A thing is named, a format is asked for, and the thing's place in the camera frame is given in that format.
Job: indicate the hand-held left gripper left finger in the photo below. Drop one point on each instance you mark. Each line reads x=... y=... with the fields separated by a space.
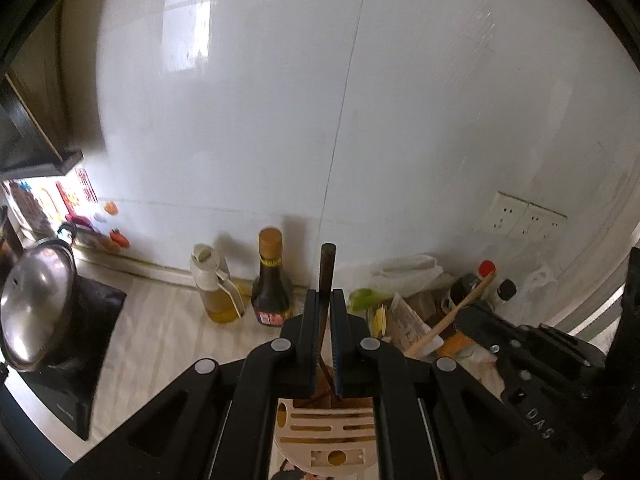
x=312 y=340

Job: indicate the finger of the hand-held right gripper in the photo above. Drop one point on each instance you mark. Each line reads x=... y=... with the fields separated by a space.
x=540 y=360

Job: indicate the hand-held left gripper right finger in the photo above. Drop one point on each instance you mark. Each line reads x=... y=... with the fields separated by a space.
x=336 y=355

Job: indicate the dark wooden chopstick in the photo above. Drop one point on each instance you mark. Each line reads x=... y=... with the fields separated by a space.
x=327 y=270

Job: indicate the light wooden chopstick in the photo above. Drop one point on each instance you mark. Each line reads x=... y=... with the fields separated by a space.
x=465 y=302

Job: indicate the yellow packet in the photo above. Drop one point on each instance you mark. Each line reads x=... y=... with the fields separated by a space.
x=380 y=320

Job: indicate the dark soy sauce bottle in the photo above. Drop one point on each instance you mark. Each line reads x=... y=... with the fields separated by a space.
x=272 y=300

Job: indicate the clear plastic storage box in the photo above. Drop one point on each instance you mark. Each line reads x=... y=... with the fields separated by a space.
x=480 y=365

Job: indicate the green plastic bag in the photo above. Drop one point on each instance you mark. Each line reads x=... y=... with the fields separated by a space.
x=364 y=299

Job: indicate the bottle with black cap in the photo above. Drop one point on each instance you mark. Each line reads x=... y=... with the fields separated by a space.
x=506 y=290

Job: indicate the white paper packet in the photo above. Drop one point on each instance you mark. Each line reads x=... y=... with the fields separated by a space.
x=407 y=322

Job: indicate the clear plastic bag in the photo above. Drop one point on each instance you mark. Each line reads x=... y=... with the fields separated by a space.
x=542 y=280

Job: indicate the orange packet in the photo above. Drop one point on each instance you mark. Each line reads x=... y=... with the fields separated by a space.
x=455 y=345

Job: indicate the clear cooking oil bottle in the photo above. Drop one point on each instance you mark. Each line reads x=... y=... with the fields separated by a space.
x=220 y=305

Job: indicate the dark bottle with red cap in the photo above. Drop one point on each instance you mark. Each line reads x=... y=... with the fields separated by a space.
x=462 y=290

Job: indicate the white plastic bag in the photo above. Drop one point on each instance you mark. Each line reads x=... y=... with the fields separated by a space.
x=405 y=272

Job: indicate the striped tablecloth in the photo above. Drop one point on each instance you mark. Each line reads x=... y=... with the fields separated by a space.
x=165 y=340

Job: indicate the black induction cooktop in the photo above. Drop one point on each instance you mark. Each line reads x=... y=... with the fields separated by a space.
x=85 y=350

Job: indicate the steel pot with lid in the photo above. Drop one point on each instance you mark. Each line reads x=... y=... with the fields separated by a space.
x=35 y=305

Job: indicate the dark range hood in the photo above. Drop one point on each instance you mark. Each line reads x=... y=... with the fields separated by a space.
x=25 y=150

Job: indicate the white wall socket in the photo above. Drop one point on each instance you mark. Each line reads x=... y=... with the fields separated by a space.
x=500 y=212
x=545 y=222

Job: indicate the row of colourful wall stickers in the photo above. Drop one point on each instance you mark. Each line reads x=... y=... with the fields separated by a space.
x=75 y=200

